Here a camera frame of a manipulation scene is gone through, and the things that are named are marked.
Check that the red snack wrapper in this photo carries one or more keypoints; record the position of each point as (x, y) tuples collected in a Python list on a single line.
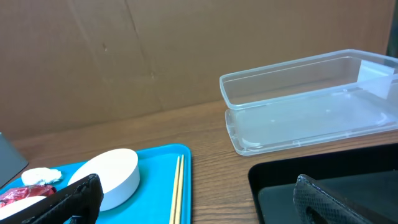
[(15, 194)]

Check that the teal plastic serving tray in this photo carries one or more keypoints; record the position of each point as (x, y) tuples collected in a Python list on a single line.
[(151, 202)]

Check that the large white dirty plate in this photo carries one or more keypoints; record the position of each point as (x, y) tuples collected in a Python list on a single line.
[(15, 207)]

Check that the crumpled white napkin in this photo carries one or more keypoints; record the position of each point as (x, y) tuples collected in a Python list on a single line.
[(41, 176)]

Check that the grey plastic dish rack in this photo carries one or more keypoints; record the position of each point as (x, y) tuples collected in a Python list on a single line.
[(11, 161)]

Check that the right wooden chopstick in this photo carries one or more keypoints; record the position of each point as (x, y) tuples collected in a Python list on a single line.
[(178, 203)]

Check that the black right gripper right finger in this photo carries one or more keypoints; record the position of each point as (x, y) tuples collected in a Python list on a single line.
[(315, 203)]

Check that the clear plastic bin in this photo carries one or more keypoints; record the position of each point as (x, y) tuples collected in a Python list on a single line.
[(313, 100)]

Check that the black plastic tray bin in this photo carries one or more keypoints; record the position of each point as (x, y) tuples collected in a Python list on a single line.
[(366, 176)]

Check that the left wooden chopstick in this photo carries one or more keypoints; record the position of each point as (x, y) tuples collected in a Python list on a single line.
[(174, 193)]

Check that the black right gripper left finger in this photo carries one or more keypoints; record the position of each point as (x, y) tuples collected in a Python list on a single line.
[(78, 203)]

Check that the white pink bowl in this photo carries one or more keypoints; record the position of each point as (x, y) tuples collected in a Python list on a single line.
[(118, 172)]

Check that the wooden chopstick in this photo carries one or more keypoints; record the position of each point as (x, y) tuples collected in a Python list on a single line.
[(178, 203), (174, 193)]

